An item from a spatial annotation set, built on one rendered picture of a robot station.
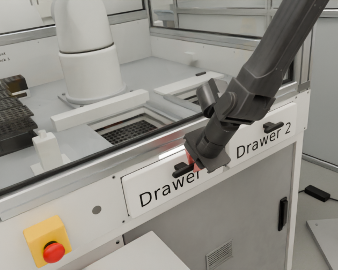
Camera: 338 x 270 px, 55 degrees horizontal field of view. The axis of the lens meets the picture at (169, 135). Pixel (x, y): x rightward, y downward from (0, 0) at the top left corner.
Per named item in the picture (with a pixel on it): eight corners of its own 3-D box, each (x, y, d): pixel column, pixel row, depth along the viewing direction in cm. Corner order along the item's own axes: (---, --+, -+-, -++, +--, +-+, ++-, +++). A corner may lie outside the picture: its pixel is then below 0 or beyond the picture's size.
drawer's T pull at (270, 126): (284, 126, 93) (284, 121, 92) (266, 134, 90) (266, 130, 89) (274, 122, 96) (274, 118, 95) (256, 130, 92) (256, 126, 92)
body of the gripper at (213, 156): (203, 129, 76) (214, 110, 70) (228, 164, 73) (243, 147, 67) (181, 139, 73) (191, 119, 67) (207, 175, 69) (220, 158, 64)
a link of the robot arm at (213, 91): (234, 102, 55) (270, 108, 60) (215, 54, 61) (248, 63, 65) (198, 139, 64) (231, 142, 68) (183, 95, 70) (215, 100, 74)
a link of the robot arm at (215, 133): (220, 129, 60) (246, 128, 62) (209, 100, 63) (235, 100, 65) (206, 148, 65) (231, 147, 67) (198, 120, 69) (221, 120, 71)
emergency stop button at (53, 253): (68, 258, 62) (63, 242, 61) (48, 269, 60) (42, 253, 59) (63, 249, 65) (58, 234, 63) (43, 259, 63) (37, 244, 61)
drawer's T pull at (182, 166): (199, 167, 78) (199, 162, 78) (174, 179, 75) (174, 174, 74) (190, 162, 81) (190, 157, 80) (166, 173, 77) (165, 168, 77)
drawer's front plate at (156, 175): (223, 172, 90) (221, 136, 85) (132, 219, 76) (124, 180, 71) (219, 169, 91) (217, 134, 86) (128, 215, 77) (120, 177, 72)
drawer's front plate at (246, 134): (295, 134, 104) (298, 103, 100) (229, 168, 91) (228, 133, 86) (290, 133, 106) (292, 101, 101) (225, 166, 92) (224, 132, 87)
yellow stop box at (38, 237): (74, 253, 66) (65, 226, 62) (38, 272, 62) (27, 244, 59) (66, 239, 69) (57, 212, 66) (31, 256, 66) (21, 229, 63)
